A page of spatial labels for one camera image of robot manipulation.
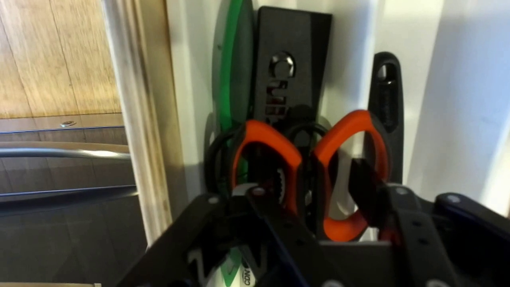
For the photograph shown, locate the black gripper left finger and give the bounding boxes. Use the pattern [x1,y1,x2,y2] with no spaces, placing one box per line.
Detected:
[113,183,322,287]

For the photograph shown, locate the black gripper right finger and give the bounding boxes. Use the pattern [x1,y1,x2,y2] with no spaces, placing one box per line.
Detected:
[349,158,510,287]

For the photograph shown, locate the orange and black handled scissors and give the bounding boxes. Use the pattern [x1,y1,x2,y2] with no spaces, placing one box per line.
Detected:
[204,108,395,244]

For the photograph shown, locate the wooden drawer with gray front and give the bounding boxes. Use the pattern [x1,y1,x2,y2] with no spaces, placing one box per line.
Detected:
[100,0,188,247]

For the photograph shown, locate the black plastic scissors sheath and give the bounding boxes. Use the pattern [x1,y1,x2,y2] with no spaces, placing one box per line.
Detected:
[248,5,335,134]

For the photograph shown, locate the stainless steel gas stove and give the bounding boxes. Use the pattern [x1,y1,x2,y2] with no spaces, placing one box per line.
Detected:
[0,113,150,287]

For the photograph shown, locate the black handled peeler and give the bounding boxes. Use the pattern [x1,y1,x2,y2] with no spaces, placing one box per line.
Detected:
[366,49,406,186]

